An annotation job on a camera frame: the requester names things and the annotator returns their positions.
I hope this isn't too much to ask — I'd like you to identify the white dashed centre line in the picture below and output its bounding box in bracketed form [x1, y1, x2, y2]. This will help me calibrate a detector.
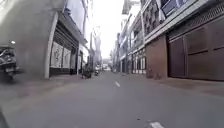
[114, 80, 165, 128]

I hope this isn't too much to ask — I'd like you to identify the tree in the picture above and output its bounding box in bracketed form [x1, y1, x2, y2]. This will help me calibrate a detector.
[90, 28, 104, 68]

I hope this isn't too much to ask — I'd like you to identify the grey asphalt road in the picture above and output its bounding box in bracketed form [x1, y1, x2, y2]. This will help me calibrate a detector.
[0, 70, 224, 128]

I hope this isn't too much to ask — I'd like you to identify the row of buildings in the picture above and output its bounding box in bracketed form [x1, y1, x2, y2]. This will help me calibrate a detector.
[109, 0, 224, 83]

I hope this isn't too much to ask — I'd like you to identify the grey concrete building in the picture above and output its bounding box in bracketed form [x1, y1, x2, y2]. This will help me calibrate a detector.
[0, 0, 91, 81]

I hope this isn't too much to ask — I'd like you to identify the parked motorbike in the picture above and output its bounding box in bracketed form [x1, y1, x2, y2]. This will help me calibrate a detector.
[0, 45, 22, 82]

